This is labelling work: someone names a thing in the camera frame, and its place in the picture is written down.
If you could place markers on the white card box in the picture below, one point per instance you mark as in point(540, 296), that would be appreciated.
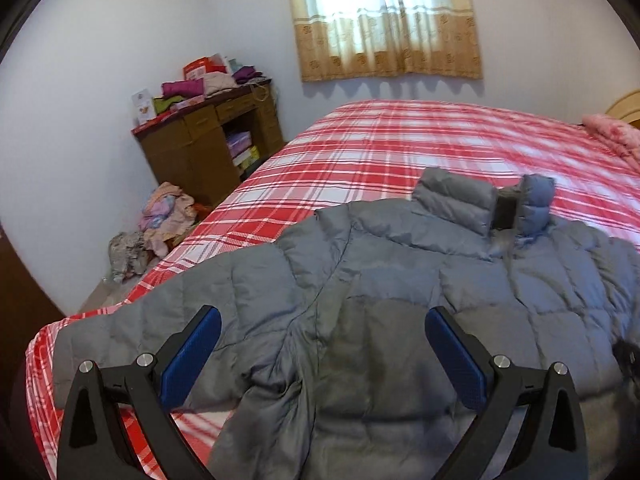
point(143, 106)

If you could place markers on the beige folded cloth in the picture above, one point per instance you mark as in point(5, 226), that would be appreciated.
point(216, 82)

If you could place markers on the pink floral folded quilt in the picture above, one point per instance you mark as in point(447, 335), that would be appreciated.
point(623, 139)

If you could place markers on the red gift box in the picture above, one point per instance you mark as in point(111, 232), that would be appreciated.
point(197, 69)

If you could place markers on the cream wooden headboard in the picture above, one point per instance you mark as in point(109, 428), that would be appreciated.
point(627, 109)

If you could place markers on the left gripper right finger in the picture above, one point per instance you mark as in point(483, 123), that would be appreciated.
point(551, 443)

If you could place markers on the stacked boxes in desk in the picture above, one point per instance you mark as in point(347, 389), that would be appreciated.
point(243, 151)

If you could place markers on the purple folded cloth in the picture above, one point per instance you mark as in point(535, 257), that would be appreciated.
point(248, 74)

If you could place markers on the magenta folded cloth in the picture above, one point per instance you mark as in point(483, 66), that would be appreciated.
point(186, 88)

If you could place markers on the beige window curtain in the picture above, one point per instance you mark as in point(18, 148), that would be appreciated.
point(348, 39)

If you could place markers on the red plaid bed sheet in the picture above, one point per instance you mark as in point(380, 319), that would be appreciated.
point(363, 152)

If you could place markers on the grey puffer jacket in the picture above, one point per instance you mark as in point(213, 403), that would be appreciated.
point(323, 361)

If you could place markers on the grey cloth on floor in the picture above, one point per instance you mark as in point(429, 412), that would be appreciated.
point(128, 256)

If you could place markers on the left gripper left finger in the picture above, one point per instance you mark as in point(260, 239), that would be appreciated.
point(94, 443)

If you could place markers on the pink clothes pile on floor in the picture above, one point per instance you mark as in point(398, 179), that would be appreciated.
point(168, 214)

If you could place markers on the brown wooden desk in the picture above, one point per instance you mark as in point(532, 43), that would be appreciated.
point(190, 147)

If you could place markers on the green folded cloth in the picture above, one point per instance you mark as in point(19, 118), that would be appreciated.
point(162, 105)

